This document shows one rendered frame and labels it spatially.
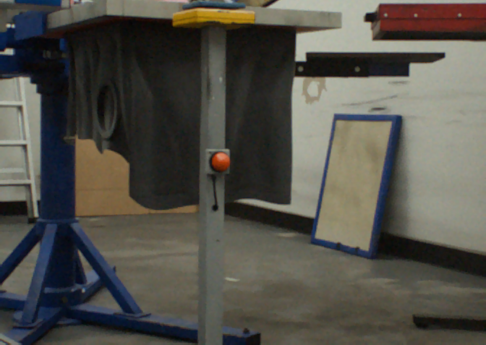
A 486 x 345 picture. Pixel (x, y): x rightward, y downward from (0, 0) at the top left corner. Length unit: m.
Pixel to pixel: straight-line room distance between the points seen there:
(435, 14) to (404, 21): 0.10
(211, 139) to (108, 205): 4.97
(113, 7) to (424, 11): 1.40
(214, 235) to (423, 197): 3.05
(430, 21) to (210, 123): 1.43
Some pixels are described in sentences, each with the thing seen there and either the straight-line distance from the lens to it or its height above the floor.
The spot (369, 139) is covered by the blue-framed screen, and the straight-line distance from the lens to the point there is 5.26.
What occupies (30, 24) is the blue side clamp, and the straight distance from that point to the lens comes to 2.70.
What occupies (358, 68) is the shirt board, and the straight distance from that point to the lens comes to 3.45.
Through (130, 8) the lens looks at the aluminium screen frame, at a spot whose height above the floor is 0.97.
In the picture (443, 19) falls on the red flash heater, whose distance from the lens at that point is 3.28.
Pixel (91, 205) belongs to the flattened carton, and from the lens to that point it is 6.91.
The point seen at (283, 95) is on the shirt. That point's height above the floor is 0.79.
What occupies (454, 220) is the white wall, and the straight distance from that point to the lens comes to 4.80.
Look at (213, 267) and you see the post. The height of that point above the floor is 0.43.
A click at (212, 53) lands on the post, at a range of 2.00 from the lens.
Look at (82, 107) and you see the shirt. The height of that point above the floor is 0.76.
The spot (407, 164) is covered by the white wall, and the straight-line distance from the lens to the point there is 5.09.
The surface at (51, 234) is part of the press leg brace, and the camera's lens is 3.50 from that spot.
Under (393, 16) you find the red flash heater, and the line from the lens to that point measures 3.27.
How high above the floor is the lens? 0.76
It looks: 3 degrees down
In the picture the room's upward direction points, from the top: 1 degrees clockwise
